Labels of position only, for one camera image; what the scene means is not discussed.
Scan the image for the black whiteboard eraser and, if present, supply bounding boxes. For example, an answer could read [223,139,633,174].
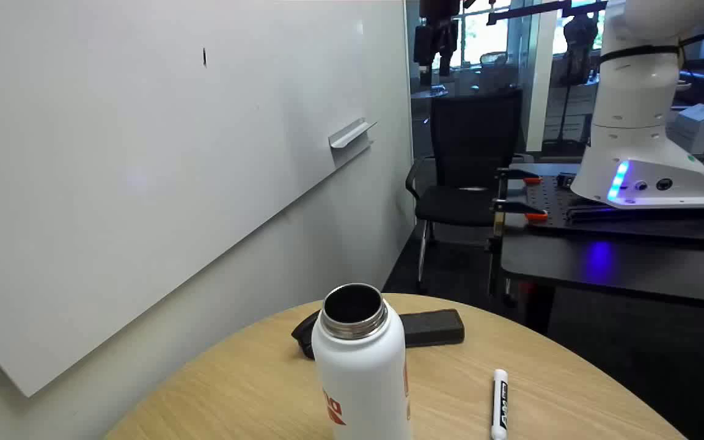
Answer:
[400,308,465,347]

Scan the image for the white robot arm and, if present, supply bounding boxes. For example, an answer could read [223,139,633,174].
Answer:
[569,0,704,210]

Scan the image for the large white whiteboard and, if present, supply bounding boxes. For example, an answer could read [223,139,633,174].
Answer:
[0,0,406,397]

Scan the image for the black bottle cap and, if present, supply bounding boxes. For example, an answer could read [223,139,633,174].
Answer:
[290,314,317,359]

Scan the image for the white metal water bottle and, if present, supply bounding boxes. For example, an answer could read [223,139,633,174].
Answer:
[310,283,414,440]

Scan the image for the black office chair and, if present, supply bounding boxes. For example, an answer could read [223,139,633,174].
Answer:
[406,91,520,283]

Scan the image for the white dry erase marker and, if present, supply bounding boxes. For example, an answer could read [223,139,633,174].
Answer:
[490,370,509,440]

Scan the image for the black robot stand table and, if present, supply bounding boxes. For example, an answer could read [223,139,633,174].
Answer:
[499,165,704,331]

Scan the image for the round wooden table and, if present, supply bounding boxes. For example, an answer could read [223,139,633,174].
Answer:
[105,304,684,440]

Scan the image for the lower orange handled clamp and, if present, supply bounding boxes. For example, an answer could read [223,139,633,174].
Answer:
[493,198,551,231]

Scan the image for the orange handled clamp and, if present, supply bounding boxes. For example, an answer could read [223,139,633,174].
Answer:
[493,198,551,231]
[497,167,540,196]

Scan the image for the upper orange handled clamp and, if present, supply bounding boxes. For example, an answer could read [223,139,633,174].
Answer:
[497,167,540,196]

